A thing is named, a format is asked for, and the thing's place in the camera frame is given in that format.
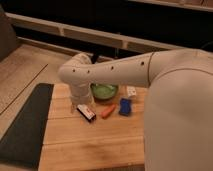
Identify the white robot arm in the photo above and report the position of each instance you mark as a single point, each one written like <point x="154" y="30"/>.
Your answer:
<point x="178" y="111"/>

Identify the dark floor mat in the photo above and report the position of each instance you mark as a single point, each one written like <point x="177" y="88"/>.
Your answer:
<point x="22" y="143"/>

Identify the green ceramic bowl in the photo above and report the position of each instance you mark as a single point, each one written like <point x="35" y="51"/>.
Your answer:
<point x="103" y="91"/>

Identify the white ceramic cup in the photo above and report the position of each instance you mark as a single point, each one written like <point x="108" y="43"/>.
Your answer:
<point x="87" y="100"/>

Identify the blue sponge block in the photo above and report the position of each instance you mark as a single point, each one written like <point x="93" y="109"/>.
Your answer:
<point x="125" y="107"/>

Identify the white wall rail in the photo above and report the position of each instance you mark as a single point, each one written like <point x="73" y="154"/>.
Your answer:
<point x="89" y="35"/>

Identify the orange carrot toy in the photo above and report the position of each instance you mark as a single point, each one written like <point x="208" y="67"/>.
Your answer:
<point x="107" y="111"/>

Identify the black white rectangular box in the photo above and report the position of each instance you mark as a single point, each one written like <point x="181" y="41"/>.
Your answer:
<point x="86" y="112"/>

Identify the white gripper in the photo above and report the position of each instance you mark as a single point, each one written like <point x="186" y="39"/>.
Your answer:
<point x="80" y="90"/>

